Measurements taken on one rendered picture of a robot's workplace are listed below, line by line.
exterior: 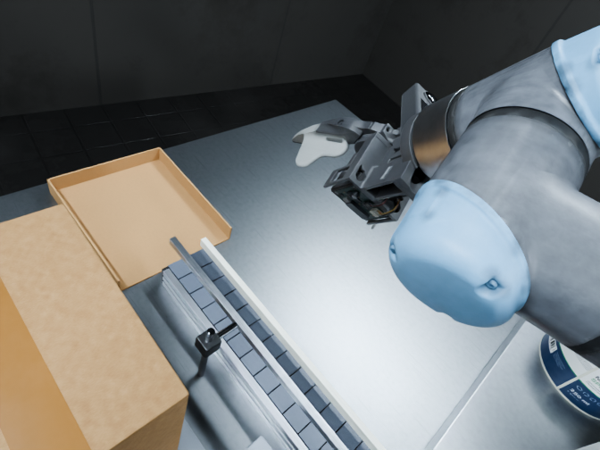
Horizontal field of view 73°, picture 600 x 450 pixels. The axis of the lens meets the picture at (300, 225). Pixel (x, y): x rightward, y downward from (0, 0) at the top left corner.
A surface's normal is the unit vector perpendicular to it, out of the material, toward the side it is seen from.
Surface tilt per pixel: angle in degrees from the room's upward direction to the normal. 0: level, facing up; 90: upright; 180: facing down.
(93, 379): 0
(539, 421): 0
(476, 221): 28
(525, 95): 36
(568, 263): 52
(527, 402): 0
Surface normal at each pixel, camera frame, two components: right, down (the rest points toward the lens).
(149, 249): 0.27, -0.64
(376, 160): 0.43, -0.08
